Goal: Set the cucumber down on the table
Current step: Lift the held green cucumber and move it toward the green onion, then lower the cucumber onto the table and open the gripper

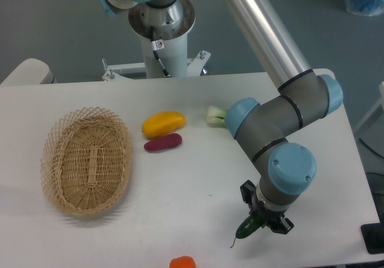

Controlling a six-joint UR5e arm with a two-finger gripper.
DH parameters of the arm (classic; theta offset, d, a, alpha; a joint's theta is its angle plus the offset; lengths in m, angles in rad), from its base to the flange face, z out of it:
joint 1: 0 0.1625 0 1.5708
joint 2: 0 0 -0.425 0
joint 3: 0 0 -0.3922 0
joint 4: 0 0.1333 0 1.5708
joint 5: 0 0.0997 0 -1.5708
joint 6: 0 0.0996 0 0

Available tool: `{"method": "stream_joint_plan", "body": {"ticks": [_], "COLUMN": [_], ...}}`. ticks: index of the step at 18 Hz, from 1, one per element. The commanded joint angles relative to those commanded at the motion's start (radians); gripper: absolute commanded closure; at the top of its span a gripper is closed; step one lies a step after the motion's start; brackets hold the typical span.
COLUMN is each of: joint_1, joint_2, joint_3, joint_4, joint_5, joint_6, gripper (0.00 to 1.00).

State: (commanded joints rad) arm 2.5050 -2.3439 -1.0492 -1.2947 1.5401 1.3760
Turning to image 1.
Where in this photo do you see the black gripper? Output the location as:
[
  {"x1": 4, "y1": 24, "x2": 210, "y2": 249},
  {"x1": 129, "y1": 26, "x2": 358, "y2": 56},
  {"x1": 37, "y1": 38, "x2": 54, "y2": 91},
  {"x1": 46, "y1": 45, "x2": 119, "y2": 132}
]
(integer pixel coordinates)
[{"x1": 240, "y1": 180, "x2": 293, "y2": 234}]

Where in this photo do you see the green cucumber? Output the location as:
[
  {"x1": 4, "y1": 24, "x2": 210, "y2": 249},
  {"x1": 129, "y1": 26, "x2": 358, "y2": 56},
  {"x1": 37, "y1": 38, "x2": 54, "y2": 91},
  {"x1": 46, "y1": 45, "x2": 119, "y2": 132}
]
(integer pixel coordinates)
[{"x1": 230, "y1": 214, "x2": 264, "y2": 248}]

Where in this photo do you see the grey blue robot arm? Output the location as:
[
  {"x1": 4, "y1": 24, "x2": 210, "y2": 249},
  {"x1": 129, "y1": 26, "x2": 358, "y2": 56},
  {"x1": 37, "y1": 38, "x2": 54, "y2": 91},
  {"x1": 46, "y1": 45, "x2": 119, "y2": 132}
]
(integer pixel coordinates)
[{"x1": 100, "y1": 0, "x2": 343, "y2": 239}]

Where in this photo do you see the orange bell pepper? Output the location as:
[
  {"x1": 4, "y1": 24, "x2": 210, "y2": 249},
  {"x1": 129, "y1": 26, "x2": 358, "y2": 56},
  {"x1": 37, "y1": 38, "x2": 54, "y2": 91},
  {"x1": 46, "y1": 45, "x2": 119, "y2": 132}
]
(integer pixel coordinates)
[{"x1": 169, "y1": 255, "x2": 196, "y2": 268}]

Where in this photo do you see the white green bok choy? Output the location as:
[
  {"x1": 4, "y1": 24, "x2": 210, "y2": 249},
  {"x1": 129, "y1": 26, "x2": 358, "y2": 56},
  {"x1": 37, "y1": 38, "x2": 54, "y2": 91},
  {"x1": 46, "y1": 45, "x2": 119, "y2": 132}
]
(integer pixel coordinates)
[{"x1": 205, "y1": 106, "x2": 227, "y2": 127}]

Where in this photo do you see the black device at edge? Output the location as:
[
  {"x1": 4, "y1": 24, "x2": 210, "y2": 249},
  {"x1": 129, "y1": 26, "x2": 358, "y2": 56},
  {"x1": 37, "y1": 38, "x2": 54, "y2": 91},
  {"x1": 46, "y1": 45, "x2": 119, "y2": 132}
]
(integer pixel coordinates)
[{"x1": 361, "y1": 223, "x2": 383, "y2": 255}]

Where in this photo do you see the purple sweet potato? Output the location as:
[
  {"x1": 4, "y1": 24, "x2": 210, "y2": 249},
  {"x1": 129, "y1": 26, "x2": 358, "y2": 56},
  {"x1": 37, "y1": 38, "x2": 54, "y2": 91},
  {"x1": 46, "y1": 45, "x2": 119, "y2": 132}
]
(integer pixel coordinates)
[{"x1": 143, "y1": 133, "x2": 183, "y2": 152}]

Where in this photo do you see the yellow mango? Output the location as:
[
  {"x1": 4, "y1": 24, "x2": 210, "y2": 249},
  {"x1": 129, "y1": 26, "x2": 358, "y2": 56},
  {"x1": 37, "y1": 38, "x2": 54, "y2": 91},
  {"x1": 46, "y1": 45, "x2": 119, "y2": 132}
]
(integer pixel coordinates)
[{"x1": 142, "y1": 111, "x2": 186, "y2": 139}]

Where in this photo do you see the woven wicker basket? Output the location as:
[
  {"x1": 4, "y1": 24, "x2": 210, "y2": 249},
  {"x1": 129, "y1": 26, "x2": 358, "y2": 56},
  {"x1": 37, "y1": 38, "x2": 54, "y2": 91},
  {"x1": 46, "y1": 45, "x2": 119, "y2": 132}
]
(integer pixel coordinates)
[{"x1": 41, "y1": 107, "x2": 132, "y2": 216}]

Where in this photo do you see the white chair armrest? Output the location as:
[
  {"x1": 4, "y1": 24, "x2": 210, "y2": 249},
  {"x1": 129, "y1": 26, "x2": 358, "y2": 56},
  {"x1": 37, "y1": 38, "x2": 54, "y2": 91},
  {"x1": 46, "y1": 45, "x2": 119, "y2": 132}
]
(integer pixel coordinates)
[{"x1": 1, "y1": 58, "x2": 57, "y2": 87}]

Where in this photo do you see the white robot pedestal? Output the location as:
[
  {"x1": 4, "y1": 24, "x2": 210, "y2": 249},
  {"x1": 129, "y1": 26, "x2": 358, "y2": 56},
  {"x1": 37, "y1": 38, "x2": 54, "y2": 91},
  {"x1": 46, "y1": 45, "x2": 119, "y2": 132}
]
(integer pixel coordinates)
[{"x1": 102, "y1": 0, "x2": 211, "y2": 81}]

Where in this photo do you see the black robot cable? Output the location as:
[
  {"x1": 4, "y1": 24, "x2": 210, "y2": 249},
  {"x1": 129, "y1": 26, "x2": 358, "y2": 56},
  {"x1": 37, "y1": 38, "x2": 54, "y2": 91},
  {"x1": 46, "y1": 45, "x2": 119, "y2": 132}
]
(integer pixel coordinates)
[{"x1": 149, "y1": 25, "x2": 171, "y2": 78}]

